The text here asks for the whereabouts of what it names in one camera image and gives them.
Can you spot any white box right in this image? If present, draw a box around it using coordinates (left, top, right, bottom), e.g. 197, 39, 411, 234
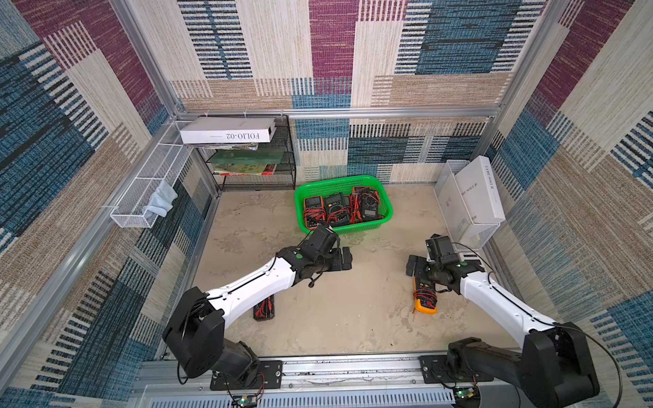
455, 156, 505, 224

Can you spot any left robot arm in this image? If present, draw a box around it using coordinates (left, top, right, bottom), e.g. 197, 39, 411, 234
163, 225, 353, 389

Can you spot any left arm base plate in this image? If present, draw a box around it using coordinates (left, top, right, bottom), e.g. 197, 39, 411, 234
209, 360, 283, 392

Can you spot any clear plastic bin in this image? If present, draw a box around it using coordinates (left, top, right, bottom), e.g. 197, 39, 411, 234
435, 160, 501, 251

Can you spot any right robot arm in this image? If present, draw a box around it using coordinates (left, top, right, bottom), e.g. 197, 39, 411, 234
406, 234, 600, 407

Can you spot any green book on shelf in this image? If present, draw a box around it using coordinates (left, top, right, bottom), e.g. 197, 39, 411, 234
207, 148, 286, 166

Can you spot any white wire wall basket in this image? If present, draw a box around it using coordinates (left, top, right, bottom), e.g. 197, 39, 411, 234
111, 121, 192, 229

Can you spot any light blue cloth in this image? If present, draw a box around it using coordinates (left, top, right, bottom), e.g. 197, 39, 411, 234
144, 180, 178, 219

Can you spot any orange multimeter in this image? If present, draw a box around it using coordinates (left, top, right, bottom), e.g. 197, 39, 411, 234
350, 186, 364, 224
303, 197, 327, 230

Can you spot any green multimeter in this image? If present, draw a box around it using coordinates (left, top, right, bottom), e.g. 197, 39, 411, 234
324, 193, 352, 227

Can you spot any white folio box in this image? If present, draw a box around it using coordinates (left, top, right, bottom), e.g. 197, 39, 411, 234
180, 117, 277, 145

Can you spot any green plastic basket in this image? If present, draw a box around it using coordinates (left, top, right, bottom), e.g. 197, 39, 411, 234
294, 175, 394, 236

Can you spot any black wire shelf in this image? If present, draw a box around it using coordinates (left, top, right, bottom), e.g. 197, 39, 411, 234
198, 115, 297, 193

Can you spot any yellow multimeter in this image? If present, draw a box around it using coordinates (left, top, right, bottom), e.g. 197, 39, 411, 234
413, 277, 437, 316

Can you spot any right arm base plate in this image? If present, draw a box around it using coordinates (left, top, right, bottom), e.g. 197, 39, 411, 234
418, 355, 494, 388

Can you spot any black clamp multimeter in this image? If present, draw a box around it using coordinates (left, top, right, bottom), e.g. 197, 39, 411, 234
357, 188, 380, 222

